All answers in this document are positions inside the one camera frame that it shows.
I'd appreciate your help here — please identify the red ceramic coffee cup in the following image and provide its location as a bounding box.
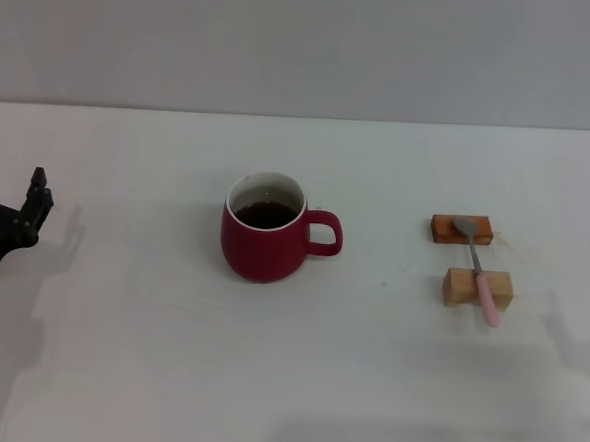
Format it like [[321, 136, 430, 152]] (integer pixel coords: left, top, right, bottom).
[[217, 168, 348, 289]]

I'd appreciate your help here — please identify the dark brown wooden block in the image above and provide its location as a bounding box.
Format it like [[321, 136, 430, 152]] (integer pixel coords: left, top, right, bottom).
[[429, 212, 495, 248]]

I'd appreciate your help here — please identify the pink handled metal spoon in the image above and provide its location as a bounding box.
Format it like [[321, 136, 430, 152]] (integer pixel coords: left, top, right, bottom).
[[446, 216, 508, 329]]

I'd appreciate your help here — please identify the light wooden notched block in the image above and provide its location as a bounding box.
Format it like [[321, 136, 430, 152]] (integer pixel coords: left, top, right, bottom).
[[441, 266, 517, 312]]

